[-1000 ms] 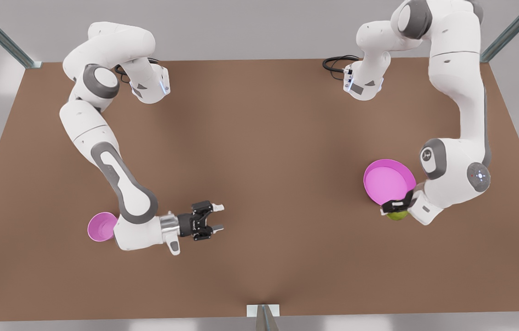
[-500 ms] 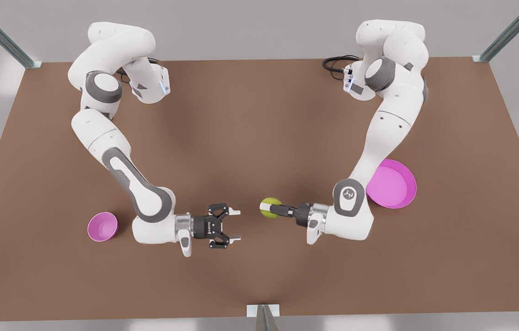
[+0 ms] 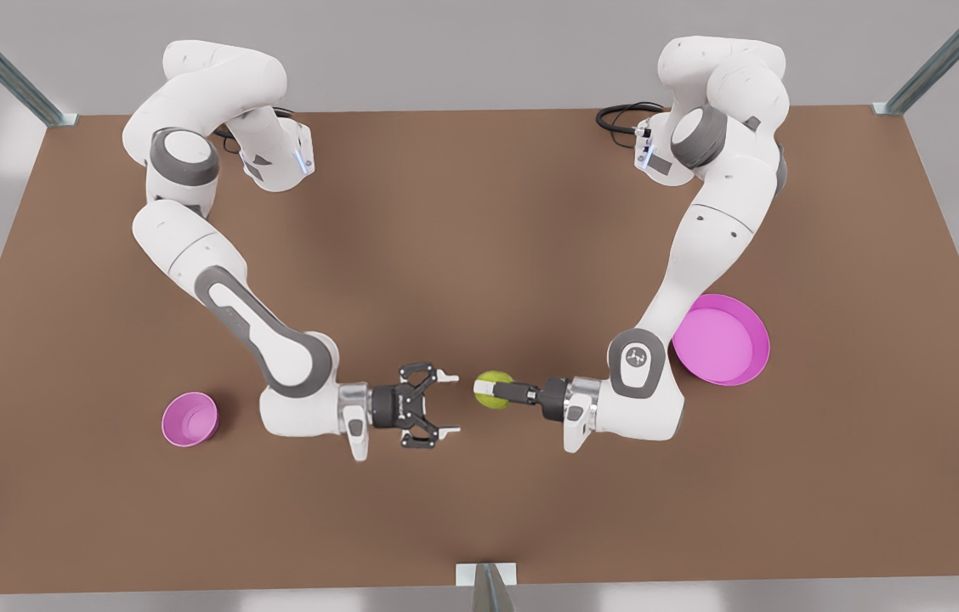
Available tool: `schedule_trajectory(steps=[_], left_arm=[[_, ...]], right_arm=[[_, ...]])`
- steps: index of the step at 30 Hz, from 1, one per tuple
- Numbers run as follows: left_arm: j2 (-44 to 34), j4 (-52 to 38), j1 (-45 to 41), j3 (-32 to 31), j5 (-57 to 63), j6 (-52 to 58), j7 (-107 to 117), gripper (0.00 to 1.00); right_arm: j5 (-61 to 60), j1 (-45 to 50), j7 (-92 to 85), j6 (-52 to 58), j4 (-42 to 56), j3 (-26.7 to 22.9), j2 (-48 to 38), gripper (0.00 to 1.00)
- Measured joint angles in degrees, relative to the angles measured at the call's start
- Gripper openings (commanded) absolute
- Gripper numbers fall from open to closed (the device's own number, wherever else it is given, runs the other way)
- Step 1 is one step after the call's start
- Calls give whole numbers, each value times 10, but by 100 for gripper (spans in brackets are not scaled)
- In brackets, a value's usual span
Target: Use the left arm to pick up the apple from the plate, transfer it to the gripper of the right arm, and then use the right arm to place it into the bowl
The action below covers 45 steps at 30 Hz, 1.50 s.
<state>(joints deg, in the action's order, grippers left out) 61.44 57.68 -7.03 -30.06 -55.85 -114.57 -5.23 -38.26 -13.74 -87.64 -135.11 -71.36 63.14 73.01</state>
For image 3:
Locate black cable loop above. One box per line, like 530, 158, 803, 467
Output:
595, 102, 669, 139
214, 105, 297, 157

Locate pink bowl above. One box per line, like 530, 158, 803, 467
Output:
161, 391, 219, 448

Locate pink plate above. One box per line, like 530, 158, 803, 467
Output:
671, 293, 772, 388

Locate green apple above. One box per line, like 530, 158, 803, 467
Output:
474, 370, 516, 411

